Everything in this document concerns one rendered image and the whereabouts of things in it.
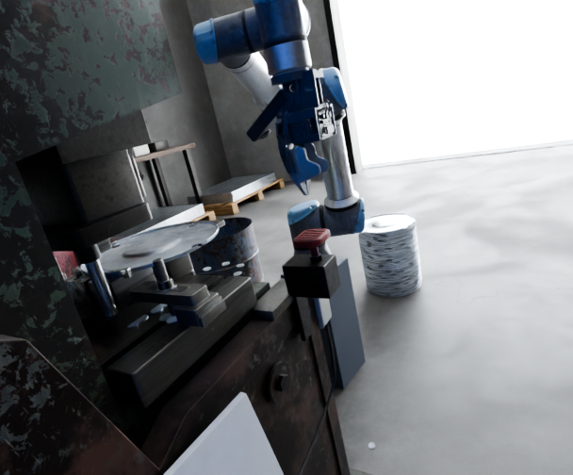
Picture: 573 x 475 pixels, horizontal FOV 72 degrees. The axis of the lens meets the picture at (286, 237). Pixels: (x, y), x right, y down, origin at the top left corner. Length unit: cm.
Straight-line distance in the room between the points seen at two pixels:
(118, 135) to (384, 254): 151
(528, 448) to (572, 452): 10
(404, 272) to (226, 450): 153
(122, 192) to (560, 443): 127
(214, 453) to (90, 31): 61
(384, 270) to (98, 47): 166
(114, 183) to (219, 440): 45
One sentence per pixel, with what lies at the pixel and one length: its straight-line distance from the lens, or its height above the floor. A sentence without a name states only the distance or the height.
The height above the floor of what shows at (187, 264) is 72.
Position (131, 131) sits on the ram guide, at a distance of 77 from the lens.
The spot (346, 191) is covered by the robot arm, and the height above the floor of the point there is 72.
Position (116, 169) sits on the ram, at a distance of 77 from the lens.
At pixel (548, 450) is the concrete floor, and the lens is 140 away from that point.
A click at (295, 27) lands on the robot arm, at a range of 71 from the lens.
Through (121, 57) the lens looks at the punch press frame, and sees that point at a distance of 67.
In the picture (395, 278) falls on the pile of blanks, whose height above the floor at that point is 10.
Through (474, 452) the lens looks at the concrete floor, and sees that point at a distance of 136.
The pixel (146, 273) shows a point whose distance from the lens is 79.
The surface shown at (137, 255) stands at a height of 78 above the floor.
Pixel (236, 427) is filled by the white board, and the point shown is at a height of 56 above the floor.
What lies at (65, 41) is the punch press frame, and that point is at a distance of 62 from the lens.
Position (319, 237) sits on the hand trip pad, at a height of 76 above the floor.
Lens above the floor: 100
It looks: 18 degrees down
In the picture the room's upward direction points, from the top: 12 degrees counter-clockwise
